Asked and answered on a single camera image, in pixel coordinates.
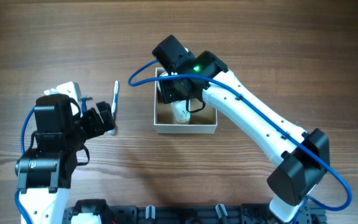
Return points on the white cardboard box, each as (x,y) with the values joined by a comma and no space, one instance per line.
(202,122)

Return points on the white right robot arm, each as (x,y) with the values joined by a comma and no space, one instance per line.
(301,159)

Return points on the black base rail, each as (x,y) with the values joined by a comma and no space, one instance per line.
(98,211)

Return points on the round white cotton-swab tub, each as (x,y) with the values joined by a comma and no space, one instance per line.
(164,74)

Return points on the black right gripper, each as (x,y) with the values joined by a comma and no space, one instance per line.
(173,92)

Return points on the blue disposable razor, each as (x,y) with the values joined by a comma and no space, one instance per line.
(83,99)

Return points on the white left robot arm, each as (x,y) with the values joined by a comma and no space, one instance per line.
(45,168)

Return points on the blue white toothbrush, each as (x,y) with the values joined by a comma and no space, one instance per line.
(114,100)

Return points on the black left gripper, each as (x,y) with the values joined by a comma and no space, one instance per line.
(92,121)

